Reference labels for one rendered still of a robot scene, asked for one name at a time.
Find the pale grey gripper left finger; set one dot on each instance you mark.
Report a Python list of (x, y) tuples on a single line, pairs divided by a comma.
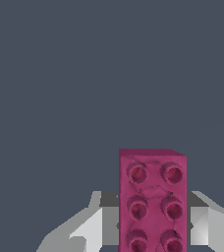
[(94, 226)]

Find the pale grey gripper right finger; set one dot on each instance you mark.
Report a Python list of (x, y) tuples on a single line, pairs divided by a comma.
[(209, 229)]

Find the magenta studded toy brick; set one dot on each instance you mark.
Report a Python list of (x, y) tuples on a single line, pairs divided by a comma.
[(152, 203)]

